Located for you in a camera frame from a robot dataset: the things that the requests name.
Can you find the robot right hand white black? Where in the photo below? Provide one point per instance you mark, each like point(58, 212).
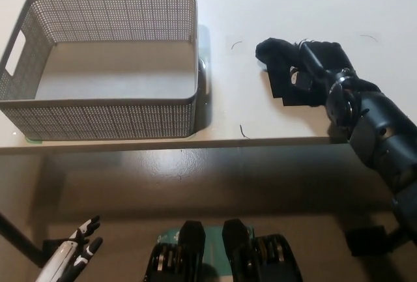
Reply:
point(317, 65)

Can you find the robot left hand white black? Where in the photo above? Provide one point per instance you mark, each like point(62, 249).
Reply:
point(62, 256)

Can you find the black fabric pencil case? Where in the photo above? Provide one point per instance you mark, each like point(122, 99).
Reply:
point(277, 50)

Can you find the black tape patch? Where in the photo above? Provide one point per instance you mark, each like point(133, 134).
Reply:
point(280, 90)

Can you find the black metal table leg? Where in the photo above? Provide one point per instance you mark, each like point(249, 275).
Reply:
point(19, 239)

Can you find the robot left black body block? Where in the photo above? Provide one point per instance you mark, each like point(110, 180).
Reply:
point(176, 256)

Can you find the robot black body block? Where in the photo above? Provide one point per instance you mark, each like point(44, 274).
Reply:
point(176, 256)
point(257, 256)

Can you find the green tape strip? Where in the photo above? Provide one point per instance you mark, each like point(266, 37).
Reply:
point(33, 140)

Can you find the grey perforated plastic basket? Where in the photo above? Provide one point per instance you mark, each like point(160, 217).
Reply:
point(97, 119)

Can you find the robot right black body block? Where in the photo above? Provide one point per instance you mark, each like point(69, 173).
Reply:
point(257, 256)

